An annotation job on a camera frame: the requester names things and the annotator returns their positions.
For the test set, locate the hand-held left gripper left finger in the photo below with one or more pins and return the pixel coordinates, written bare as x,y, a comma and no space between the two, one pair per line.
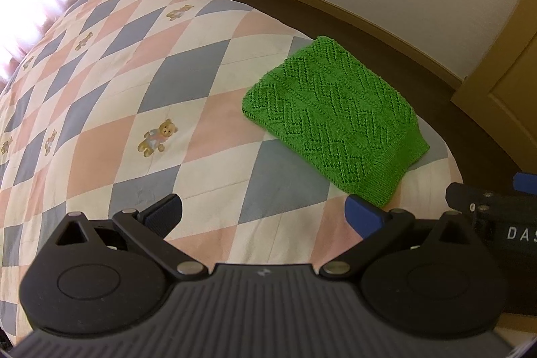
161,213

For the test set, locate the green knitted sweater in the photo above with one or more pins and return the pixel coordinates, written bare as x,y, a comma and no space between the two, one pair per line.
335,110

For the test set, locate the wooden door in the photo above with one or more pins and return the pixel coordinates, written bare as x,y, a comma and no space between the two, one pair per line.
503,102

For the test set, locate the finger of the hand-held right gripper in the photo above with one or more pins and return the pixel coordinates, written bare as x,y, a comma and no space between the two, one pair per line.
459,196
526,182

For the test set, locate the wooden baseboard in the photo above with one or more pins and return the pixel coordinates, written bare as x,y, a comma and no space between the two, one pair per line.
335,12

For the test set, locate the bed with checkered quilt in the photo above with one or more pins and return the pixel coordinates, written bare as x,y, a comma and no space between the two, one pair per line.
126,89

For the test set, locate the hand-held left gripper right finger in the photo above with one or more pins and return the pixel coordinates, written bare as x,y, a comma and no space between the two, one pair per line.
363,215

